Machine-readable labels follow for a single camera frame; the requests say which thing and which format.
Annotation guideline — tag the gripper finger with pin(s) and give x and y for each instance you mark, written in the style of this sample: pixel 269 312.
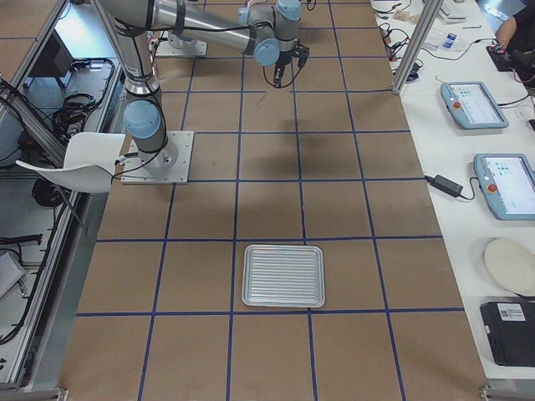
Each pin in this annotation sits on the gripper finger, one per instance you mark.
pixel 301 52
pixel 278 73

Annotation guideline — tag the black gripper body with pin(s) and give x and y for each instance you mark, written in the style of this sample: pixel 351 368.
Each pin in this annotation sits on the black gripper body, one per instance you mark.
pixel 283 58

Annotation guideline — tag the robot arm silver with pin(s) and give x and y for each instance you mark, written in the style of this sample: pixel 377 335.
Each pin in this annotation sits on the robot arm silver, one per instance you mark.
pixel 268 32

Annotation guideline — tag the silver ribbed metal tray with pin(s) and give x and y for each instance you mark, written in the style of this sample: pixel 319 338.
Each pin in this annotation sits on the silver ribbed metal tray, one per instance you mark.
pixel 283 276

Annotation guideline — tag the upper blue teach pendant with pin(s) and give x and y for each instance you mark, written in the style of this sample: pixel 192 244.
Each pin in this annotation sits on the upper blue teach pendant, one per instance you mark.
pixel 472 106

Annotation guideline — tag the blue teach pendant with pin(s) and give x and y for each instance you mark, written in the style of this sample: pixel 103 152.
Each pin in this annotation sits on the blue teach pendant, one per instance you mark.
pixel 472 106
pixel 507 183

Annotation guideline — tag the black power adapter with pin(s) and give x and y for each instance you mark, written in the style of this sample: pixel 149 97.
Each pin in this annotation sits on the black power adapter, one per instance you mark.
pixel 444 185

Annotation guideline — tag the white plastic chair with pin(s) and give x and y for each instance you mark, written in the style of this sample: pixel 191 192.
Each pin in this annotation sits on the white plastic chair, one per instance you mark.
pixel 89 163

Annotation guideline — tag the person in black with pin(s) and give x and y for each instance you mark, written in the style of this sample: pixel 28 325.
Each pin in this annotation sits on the person in black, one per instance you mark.
pixel 516 37

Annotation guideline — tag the lower blue teach pendant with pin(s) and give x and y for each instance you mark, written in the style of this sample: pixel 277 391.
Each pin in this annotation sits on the lower blue teach pendant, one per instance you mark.
pixel 507 183

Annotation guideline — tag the white round plate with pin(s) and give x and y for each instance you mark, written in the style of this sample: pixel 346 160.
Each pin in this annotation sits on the white round plate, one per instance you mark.
pixel 512 265

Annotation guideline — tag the black box with label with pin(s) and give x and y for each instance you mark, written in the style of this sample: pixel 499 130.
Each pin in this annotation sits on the black box with label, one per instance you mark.
pixel 510 332

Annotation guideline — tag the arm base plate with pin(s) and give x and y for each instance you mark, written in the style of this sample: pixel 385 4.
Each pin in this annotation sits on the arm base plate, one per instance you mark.
pixel 171 165
pixel 171 46

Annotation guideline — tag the aluminium frame post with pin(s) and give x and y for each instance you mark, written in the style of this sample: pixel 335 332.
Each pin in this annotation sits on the aluminium frame post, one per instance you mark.
pixel 422 28

